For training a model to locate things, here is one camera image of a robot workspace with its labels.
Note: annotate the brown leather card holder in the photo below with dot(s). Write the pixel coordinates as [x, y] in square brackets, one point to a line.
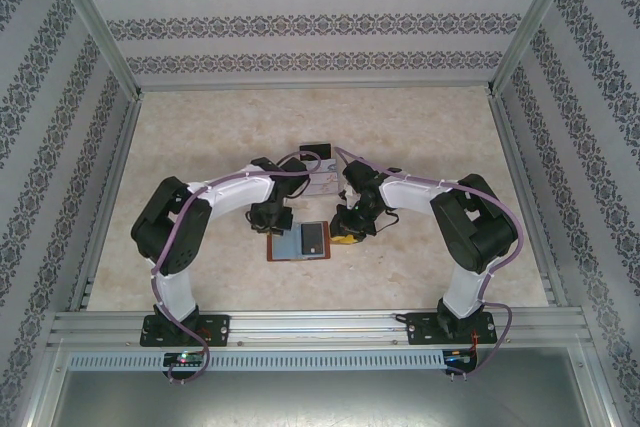
[287, 246]

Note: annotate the thin white plastic card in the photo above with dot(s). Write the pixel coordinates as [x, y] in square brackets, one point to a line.
[325, 190]

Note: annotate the white card with printed number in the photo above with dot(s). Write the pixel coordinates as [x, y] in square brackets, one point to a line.
[327, 178]

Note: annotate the black plastic card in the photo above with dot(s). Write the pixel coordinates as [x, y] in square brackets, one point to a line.
[316, 151]
[313, 237]

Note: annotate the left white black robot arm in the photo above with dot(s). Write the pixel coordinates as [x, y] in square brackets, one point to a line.
[240, 189]

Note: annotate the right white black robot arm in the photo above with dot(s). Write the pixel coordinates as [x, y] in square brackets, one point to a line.
[405, 194]

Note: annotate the grey metal sheet panel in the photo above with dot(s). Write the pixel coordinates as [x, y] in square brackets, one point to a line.
[320, 402]

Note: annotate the aluminium mounting rail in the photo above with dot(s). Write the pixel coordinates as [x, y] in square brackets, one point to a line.
[320, 329]

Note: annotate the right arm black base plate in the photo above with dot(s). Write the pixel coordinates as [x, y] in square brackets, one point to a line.
[420, 329]

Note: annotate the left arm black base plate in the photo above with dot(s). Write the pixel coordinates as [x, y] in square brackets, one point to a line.
[220, 332]

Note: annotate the aluminium frame cross bar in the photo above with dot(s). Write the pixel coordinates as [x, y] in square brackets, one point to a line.
[315, 87]

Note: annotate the aluminium frame side rail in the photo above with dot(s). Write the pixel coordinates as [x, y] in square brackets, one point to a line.
[107, 197]
[526, 197]

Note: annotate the aluminium frame post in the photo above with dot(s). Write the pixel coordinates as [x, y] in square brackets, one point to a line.
[536, 12]
[95, 12]
[50, 387]
[595, 387]

